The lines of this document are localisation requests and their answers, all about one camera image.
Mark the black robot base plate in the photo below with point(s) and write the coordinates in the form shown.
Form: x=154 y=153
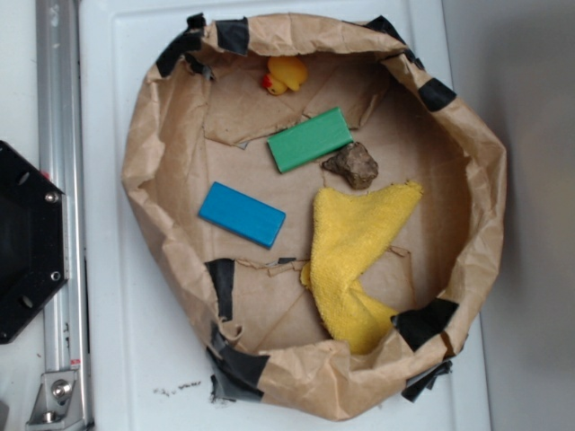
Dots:
x=33 y=264

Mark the brown paper bag bin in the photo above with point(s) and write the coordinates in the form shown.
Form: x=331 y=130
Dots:
x=202 y=116

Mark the brown rock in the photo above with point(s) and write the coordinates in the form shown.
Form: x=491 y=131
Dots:
x=355 y=164

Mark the aluminium frame rail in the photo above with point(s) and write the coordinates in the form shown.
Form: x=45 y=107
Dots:
x=66 y=328

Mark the yellow rubber duck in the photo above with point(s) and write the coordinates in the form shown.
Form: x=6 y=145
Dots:
x=284 y=73

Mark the green rectangular block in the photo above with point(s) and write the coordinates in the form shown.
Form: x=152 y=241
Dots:
x=309 y=140

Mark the blue rectangular block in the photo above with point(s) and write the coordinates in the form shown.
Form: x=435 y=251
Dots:
x=242 y=215

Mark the yellow microfiber cloth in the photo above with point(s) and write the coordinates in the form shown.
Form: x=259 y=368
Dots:
x=351 y=233

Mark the metal corner bracket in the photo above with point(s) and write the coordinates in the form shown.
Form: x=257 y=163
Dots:
x=58 y=405

